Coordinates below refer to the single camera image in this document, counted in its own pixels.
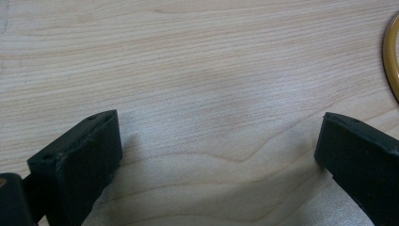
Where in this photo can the yellow rimmed plate edge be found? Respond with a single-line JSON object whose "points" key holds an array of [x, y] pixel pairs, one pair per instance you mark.
{"points": [[390, 59]]}

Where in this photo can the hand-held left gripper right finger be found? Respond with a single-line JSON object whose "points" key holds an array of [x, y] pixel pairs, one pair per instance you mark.
{"points": [[363, 163]]}

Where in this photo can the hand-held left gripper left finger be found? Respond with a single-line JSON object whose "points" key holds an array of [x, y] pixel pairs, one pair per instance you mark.
{"points": [[78, 169]]}

